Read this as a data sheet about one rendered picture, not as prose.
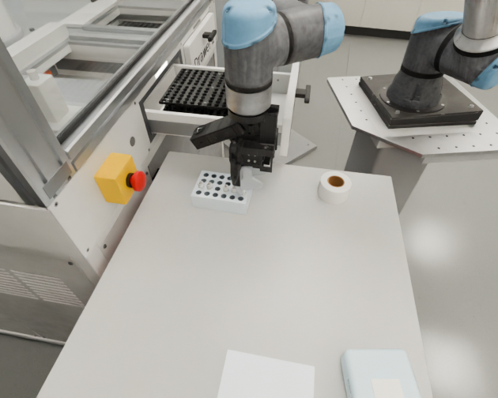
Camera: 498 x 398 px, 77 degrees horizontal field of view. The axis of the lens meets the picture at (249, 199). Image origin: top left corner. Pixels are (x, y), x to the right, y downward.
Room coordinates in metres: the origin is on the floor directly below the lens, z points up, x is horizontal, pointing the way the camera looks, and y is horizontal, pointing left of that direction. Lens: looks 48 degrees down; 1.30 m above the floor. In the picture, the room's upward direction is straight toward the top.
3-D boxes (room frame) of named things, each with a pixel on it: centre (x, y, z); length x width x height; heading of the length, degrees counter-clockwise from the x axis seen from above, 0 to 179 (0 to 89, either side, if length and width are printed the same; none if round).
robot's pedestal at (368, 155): (0.88, -0.50, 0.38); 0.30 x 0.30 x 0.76; 5
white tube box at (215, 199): (0.49, 0.06, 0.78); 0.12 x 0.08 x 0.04; 79
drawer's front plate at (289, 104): (0.71, -0.11, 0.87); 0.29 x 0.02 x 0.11; 170
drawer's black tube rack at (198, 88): (0.75, 0.09, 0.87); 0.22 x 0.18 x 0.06; 80
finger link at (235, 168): (0.45, 0.02, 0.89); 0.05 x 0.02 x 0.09; 169
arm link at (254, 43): (0.47, 0.00, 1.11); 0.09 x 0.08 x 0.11; 118
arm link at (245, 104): (0.48, 0.00, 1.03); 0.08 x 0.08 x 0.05
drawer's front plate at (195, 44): (1.08, 0.16, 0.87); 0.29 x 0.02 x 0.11; 170
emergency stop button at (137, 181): (0.43, 0.22, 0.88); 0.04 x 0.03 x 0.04; 170
